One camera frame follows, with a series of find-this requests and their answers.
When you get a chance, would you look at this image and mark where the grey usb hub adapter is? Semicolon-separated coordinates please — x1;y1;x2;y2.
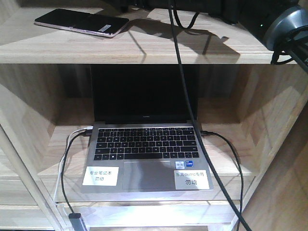
68;213;88;231

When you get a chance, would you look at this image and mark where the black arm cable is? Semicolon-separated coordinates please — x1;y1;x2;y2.
167;0;253;231

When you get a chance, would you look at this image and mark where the black right laptop cable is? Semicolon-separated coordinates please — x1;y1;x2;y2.
201;130;245;231

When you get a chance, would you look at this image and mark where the black laptop cable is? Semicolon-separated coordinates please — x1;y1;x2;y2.
201;130;245;231
60;131;92;215

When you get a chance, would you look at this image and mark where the grey laptop computer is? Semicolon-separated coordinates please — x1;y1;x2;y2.
82;64;213;193

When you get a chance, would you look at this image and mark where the black left laptop cable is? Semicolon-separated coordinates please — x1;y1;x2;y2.
60;131;92;215

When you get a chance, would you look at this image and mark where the black foldable smartphone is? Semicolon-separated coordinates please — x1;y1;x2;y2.
34;8;129;38

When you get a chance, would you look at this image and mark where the white paper label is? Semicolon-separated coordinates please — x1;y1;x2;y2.
174;170;210;190
82;167;119;186

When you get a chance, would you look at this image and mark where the white laptop cable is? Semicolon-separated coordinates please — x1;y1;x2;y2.
52;125;94;231

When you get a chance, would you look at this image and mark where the wooden shelf unit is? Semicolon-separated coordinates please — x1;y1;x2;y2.
0;0;308;231

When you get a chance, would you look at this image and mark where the white left paper label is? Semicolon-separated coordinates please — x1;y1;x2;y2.
82;167;119;186

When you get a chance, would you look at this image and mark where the white right paper label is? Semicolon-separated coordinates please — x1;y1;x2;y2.
174;170;210;190

